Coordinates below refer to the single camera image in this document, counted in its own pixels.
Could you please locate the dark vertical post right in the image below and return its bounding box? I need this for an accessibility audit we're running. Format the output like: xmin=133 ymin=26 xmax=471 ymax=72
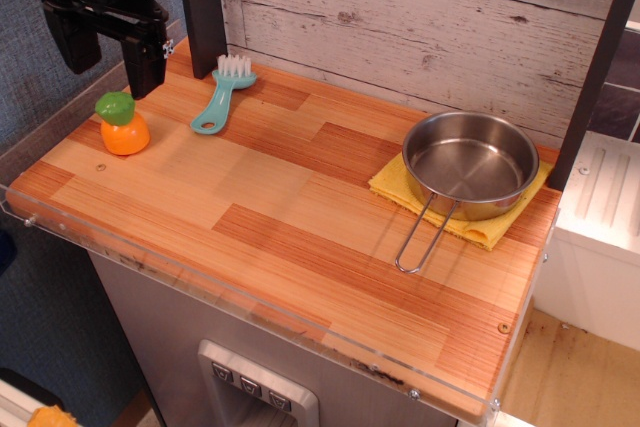
xmin=548 ymin=0 xmax=635 ymax=191

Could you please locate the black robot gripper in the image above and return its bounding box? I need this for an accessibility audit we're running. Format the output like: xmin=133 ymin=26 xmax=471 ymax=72
xmin=42 ymin=0 xmax=168 ymax=100

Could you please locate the teal dish brush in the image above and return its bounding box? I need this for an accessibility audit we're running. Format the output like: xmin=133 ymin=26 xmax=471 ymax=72
xmin=190 ymin=55 xmax=257 ymax=135

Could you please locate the stainless steel pot with handle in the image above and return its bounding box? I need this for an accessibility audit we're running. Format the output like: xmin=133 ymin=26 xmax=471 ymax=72
xmin=395 ymin=112 xmax=540 ymax=274

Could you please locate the yellow object bottom left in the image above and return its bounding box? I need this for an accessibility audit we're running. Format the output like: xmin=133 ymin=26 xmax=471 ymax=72
xmin=27 ymin=406 xmax=78 ymax=427

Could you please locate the yellow folded cloth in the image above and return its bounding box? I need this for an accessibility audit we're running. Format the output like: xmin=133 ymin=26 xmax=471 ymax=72
xmin=368 ymin=154 xmax=553 ymax=251

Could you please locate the grey toy fridge cabinet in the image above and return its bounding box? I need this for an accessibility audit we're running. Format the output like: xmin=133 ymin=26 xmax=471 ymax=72
xmin=90 ymin=254 xmax=457 ymax=426

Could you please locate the orange toy carrot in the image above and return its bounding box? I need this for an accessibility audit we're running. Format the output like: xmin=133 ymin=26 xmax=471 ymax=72
xmin=95 ymin=92 xmax=151 ymax=156

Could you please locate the clear acrylic front guard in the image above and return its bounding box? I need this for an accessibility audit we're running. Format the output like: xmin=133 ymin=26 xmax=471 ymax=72
xmin=7 ymin=176 xmax=512 ymax=423

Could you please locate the silver dispenser panel with buttons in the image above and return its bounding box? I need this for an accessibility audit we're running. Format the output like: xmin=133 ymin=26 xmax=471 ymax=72
xmin=198 ymin=339 xmax=320 ymax=426

